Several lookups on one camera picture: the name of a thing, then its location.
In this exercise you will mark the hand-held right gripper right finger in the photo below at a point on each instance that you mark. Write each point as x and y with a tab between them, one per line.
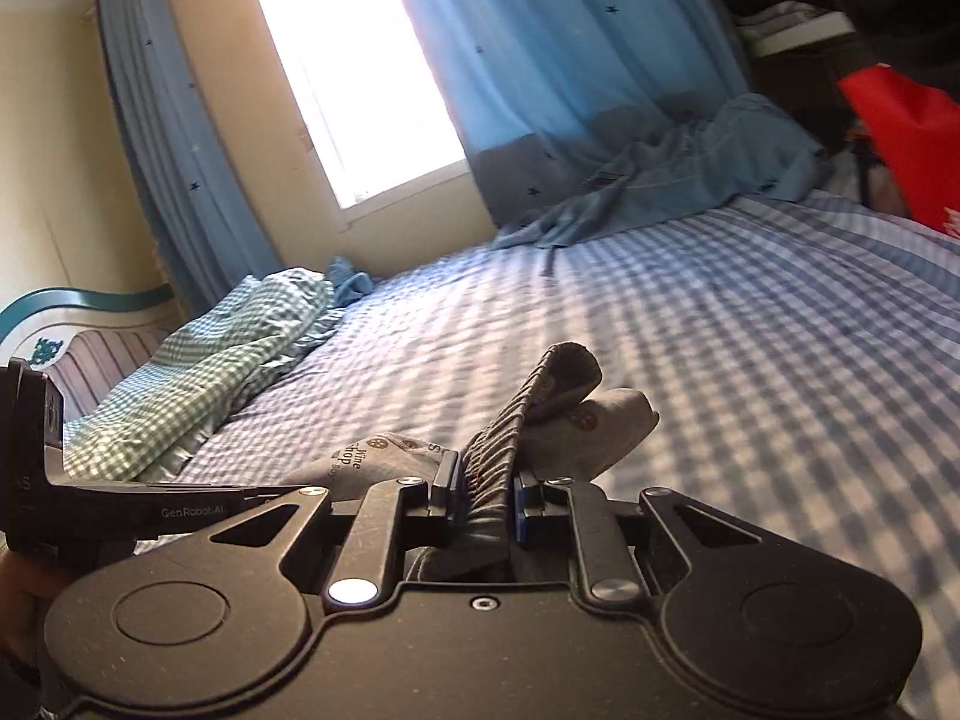
523	521

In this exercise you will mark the blue star curtain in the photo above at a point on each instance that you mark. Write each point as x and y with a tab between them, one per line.
555	45
172	135

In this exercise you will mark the red bag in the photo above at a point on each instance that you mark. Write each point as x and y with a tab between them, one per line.
911	142

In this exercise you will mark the green checkered quilt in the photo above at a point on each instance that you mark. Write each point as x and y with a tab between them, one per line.
202	367

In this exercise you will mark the striped teal headboard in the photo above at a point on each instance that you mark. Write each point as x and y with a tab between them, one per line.
90	330

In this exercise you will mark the person's left hand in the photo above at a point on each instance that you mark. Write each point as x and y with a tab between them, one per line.
26	600

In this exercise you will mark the blue checkered bed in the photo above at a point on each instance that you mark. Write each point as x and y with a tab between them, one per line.
750	360

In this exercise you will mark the bright window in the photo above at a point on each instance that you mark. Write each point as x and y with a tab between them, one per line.
352	67

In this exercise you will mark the grey printed pants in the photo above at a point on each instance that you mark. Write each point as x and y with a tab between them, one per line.
555	420

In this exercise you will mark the small blue cloth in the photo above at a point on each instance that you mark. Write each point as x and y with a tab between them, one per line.
349	281

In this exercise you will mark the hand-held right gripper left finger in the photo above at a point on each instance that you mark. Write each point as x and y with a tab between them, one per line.
442	493

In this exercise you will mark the light blue garment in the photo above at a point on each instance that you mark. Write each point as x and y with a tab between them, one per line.
675	165

